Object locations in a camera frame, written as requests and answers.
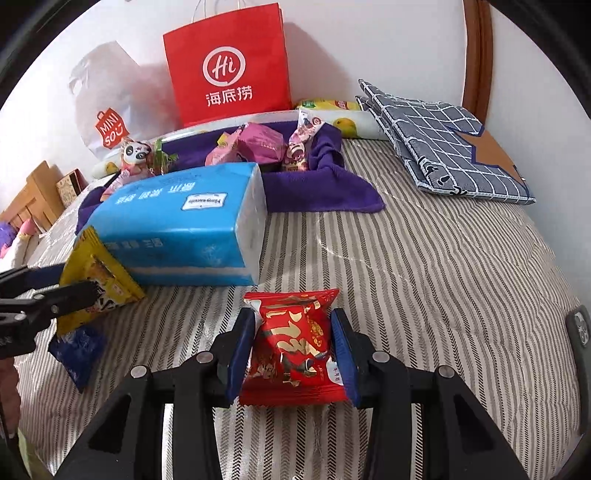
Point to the yellow pink snack packet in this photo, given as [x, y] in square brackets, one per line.
[221, 150]

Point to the grey checked folded blanket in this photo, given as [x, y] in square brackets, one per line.
[438, 138]

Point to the lemon print tissue pack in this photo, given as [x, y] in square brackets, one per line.
[106, 169]
[351, 124]

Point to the striped bed quilt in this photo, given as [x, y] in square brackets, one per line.
[438, 300]

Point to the person's left hand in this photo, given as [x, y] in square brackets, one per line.
[8, 397]

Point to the wooden furniture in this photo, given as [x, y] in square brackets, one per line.
[32, 198]

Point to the long pink bear snack packet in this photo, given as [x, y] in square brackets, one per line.
[300, 147]

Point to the red snack packet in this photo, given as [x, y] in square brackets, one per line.
[291, 350]

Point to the wooden headboard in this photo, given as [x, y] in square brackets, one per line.
[478, 55]

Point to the blue snack packet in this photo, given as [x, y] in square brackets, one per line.
[78, 350]

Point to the panda print snack packet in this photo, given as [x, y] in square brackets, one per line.
[136, 154]

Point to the dark phone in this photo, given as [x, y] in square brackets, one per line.
[579, 337]

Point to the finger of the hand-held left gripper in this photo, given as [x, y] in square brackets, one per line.
[27, 277]
[64, 297]

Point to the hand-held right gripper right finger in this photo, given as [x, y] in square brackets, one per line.
[344, 355]

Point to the red paper bag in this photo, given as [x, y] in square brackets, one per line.
[226, 55]

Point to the green snack packet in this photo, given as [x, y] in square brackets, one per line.
[161, 159]

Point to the white plastic bag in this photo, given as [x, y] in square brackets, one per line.
[129, 92]

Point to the blue tissue pack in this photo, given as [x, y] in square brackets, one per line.
[175, 230]

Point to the pink purple cloth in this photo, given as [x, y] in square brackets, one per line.
[14, 237]

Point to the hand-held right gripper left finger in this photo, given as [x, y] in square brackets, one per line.
[242, 355]

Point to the purple towel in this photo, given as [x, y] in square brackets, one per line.
[323, 189]

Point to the small wooden box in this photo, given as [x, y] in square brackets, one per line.
[69, 184]

